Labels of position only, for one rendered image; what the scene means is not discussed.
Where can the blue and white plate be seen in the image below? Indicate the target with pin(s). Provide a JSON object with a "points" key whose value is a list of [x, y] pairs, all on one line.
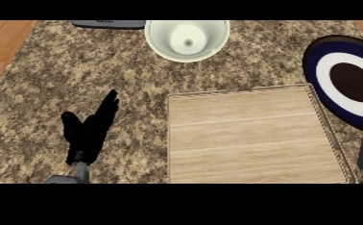
{"points": [[342, 80]]}

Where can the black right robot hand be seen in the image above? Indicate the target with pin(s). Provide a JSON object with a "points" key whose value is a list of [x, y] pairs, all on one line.
{"points": [[361, 158]]}

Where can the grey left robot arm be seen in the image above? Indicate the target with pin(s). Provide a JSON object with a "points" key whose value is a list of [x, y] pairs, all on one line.
{"points": [[81, 172]]}

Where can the white bowl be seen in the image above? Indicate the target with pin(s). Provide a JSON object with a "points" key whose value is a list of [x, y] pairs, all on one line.
{"points": [[188, 40]]}

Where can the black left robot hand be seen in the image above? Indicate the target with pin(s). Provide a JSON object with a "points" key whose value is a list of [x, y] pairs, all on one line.
{"points": [[91, 132]]}

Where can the dark grey flat appliance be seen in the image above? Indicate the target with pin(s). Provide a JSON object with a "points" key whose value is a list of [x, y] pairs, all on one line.
{"points": [[110, 24]]}

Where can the pale wooden tray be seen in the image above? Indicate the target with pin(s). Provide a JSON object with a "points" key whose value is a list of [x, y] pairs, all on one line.
{"points": [[256, 136]]}

